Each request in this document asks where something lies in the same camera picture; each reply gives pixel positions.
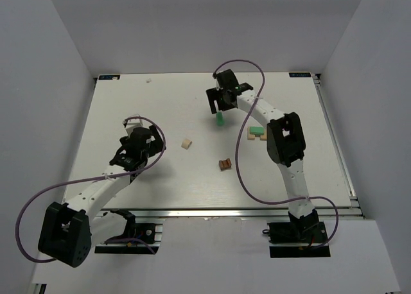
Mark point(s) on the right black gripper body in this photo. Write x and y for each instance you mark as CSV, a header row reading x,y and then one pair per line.
x,y
215,93

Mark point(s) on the beige arch block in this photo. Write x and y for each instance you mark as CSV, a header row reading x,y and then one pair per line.
x,y
186,143

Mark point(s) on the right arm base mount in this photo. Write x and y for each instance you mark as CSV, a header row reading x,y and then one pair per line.
x,y
285,243

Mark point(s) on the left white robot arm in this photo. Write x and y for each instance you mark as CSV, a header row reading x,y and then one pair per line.
x,y
71,229

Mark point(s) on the tan rectangular wood block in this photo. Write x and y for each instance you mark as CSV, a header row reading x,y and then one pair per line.
x,y
250,135

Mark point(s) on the blue corner label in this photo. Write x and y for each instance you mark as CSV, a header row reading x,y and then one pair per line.
x,y
108,77
299,74

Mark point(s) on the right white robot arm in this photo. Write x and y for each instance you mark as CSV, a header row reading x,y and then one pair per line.
x,y
285,140

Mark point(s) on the green cylinder block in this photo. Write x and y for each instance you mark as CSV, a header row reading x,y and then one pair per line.
x,y
219,119

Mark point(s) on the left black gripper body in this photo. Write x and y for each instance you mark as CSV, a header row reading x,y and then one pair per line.
x,y
155,138

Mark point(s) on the right blue corner label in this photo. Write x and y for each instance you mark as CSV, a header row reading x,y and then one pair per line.
x,y
299,74

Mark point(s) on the left blue corner label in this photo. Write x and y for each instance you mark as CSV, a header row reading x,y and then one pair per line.
x,y
108,77

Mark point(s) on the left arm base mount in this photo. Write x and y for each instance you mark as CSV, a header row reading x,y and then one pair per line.
x,y
120,232

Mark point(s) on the brown notched block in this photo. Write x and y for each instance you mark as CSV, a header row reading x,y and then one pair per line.
x,y
225,164

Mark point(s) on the green rectangular block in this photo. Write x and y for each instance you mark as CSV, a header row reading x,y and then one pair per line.
x,y
256,130

